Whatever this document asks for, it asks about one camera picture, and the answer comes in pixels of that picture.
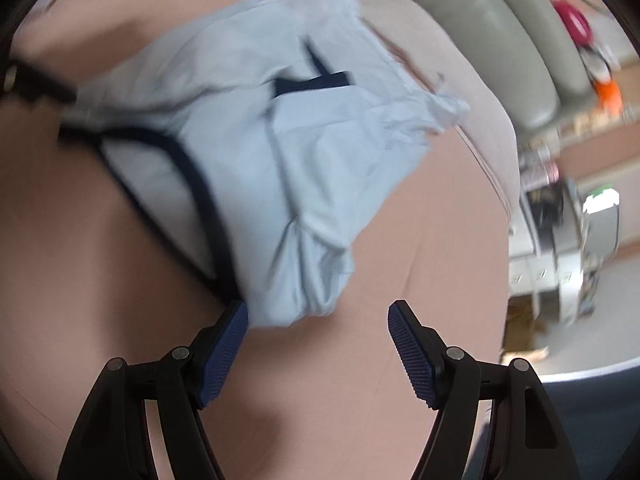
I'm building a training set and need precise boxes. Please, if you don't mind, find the beige textured blanket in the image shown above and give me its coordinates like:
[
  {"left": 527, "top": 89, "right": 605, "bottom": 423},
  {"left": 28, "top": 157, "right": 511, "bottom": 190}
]
[{"left": 360, "top": 0, "right": 521, "bottom": 212}]

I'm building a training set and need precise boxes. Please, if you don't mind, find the orange object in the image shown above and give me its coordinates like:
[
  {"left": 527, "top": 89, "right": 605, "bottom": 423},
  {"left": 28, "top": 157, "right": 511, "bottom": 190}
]
[{"left": 594, "top": 79, "right": 624, "bottom": 117}]

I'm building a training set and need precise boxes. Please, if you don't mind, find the grey-green padded headboard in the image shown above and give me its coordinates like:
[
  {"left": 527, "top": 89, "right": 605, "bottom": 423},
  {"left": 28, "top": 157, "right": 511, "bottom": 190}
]
[{"left": 412, "top": 0, "right": 596, "bottom": 134}]

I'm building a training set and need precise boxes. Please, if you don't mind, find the pink bed sheet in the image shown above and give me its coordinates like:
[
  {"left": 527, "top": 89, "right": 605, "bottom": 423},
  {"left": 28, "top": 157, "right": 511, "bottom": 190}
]
[{"left": 1, "top": 0, "right": 509, "bottom": 479}]

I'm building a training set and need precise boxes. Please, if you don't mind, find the white navy-trimmed jacket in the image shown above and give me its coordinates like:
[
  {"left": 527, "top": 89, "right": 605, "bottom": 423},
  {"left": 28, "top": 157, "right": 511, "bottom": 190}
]
[{"left": 58, "top": 0, "right": 468, "bottom": 327}]

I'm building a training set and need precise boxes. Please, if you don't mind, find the white cabinet furniture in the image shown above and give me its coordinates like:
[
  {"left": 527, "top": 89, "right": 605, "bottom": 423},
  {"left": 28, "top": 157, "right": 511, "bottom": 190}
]
[{"left": 509, "top": 148, "right": 620, "bottom": 324}]

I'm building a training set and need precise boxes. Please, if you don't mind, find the pink round toy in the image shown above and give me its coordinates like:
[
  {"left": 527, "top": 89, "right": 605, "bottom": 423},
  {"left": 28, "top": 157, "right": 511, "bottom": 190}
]
[{"left": 553, "top": 1, "right": 593, "bottom": 47}]

